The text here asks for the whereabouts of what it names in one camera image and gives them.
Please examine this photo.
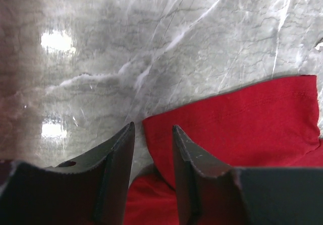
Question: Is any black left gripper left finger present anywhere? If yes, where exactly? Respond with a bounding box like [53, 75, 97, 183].
[1, 123, 135, 224]

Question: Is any dark red t shirt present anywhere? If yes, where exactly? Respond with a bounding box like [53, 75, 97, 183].
[123, 75, 322, 224]

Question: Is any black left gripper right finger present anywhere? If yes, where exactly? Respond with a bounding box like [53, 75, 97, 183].
[172, 125, 322, 224]

